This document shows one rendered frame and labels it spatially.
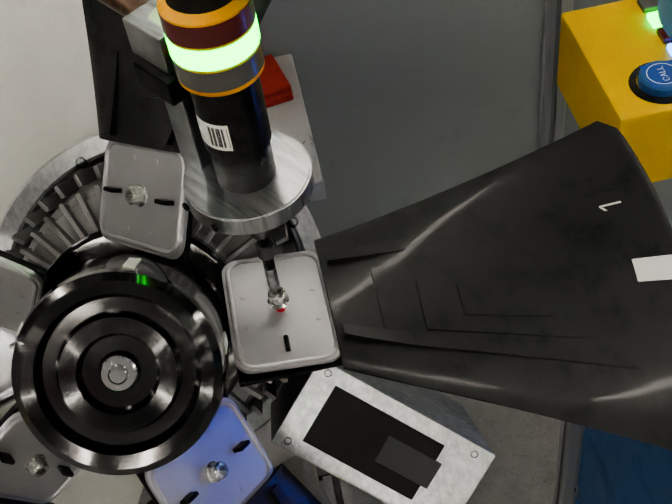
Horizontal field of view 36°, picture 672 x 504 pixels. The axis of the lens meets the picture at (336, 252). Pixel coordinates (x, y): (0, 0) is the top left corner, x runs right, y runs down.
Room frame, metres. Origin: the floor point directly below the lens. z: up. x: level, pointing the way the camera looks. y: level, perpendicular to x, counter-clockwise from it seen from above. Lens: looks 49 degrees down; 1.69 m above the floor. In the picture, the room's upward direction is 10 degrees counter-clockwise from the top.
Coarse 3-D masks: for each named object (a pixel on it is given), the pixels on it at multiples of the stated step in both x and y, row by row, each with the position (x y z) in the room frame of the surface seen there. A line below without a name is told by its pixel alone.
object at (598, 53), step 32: (576, 32) 0.76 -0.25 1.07; (608, 32) 0.76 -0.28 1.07; (640, 32) 0.75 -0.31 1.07; (576, 64) 0.75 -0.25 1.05; (608, 64) 0.71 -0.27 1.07; (640, 64) 0.71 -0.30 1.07; (576, 96) 0.74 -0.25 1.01; (608, 96) 0.67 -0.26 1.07; (640, 96) 0.66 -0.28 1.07; (640, 128) 0.64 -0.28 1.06; (640, 160) 0.64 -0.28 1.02
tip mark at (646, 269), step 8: (656, 256) 0.41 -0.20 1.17; (664, 256) 0.41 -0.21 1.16; (640, 264) 0.41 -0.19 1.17; (648, 264) 0.41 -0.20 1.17; (656, 264) 0.41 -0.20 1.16; (664, 264) 0.41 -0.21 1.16; (640, 272) 0.41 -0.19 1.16; (648, 272) 0.40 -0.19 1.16; (656, 272) 0.40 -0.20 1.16; (664, 272) 0.40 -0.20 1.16; (640, 280) 0.40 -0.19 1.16; (648, 280) 0.40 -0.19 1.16
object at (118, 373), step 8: (112, 360) 0.36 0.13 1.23; (120, 360) 0.36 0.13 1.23; (128, 360) 0.36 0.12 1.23; (104, 368) 0.35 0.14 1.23; (112, 368) 0.35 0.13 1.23; (120, 368) 0.35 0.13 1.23; (128, 368) 0.35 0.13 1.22; (136, 368) 0.35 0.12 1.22; (104, 376) 0.35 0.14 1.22; (112, 376) 0.35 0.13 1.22; (120, 376) 0.35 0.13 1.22; (128, 376) 0.35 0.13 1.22; (136, 376) 0.35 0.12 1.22; (104, 384) 0.35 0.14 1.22; (112, 384) 0.35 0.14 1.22; (120, 384) 0.35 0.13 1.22; (128, 384) 0.35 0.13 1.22
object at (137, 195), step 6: (132, 186) 0.46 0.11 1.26; (138, 186) 0.46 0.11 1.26; (144, 186) 0.46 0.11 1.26; (126, 192) 0.46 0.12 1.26; (132, 192) 0.46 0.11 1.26; (138, 192) 0.46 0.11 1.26; (144, 192) 0.46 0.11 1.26; (126, 198) 0.46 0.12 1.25; (132, 198) 0.45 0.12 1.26; (138, 198) 0.45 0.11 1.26; (144, 198) 0.45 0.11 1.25; (132, 204) 0.45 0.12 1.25; (138, 204) 0.45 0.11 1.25; (144, 204) 0.45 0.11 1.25
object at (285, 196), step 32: (128, 32) 0.44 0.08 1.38; (160, 32) 0.42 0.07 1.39; (160, 64) 0.42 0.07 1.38; (160, 96) 0.42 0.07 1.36; (192, 128) 0.41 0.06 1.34; (192, 160) 0.42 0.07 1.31; (288, 160) 0.41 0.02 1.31; (192, 192) 0.40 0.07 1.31; (224, 192) 0.39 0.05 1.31; (256, 192) 0.39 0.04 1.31; (288, 192) 0.39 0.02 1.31; (224, 224) 0.38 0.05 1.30; (256, 224) 0.37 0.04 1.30
